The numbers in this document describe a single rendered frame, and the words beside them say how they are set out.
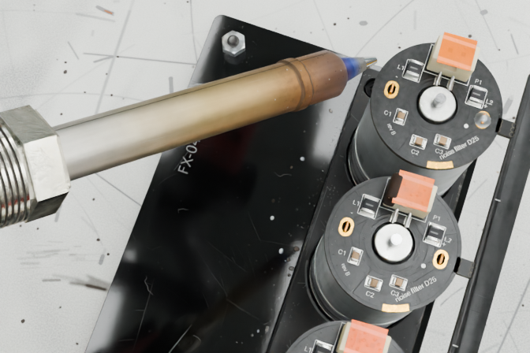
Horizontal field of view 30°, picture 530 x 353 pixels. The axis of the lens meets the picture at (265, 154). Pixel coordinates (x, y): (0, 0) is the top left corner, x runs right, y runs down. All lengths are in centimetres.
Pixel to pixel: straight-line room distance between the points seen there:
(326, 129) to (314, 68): 8
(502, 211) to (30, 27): 13
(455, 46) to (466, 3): 8
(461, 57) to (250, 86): 5
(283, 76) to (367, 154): 5
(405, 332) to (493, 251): 4
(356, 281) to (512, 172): 4
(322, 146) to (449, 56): 6
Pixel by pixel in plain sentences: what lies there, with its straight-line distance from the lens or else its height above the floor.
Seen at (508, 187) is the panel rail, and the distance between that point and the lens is 19.
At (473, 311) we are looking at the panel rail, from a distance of 18.
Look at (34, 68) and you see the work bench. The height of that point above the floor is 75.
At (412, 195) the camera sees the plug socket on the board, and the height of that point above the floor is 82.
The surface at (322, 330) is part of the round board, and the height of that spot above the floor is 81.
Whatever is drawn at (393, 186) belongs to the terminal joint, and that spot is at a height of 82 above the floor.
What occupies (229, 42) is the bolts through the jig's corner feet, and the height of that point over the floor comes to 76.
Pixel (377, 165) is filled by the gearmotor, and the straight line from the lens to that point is 20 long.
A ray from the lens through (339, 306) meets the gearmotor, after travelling 20.
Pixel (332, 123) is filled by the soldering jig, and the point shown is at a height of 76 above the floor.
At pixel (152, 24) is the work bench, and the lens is 26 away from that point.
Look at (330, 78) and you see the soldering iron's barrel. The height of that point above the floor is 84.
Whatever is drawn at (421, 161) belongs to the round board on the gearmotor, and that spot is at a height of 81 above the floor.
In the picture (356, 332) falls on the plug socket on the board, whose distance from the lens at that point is 17.
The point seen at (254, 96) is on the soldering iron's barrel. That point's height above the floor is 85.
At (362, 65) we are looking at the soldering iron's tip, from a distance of 17.
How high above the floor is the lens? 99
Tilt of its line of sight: 75 degrees down
